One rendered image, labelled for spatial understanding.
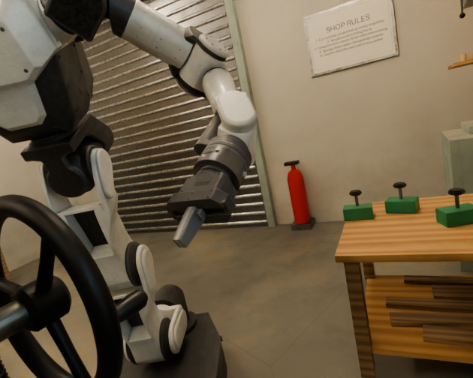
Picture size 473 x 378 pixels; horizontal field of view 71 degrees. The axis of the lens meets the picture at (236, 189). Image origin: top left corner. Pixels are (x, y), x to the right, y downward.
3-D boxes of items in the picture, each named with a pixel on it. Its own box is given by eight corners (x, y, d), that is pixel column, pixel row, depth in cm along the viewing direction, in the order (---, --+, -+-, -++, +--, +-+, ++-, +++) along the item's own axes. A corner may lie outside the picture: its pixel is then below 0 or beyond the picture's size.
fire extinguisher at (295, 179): (315, 222, 300) (305, 157, 289) (311, 229, 284) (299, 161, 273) (296, 223, 308) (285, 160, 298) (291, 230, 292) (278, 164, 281)
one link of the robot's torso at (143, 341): (138, 342, 132) (92, 244, 112) (186, 334, 131) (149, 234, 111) (128, 378, 118) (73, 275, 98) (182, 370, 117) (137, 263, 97)
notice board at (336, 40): (399, 55, 241) (391, -12, 233) (399, 55, 240) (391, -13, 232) (312, 77, 270) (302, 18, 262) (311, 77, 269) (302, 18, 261)
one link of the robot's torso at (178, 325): (144, 335, 138) (136, 307, 136) (190, 327, 137) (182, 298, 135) (126, 371, 118) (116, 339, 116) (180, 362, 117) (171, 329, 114)
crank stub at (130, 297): (136, 284, 43) (139, 301, 43) (97, 309, 38) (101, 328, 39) (149, 289, 41) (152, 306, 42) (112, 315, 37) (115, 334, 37)
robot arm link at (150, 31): (200, 82, 90) (119, 37, 79) (225, 40, 83) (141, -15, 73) (203, 103, 82) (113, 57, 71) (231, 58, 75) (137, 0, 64)
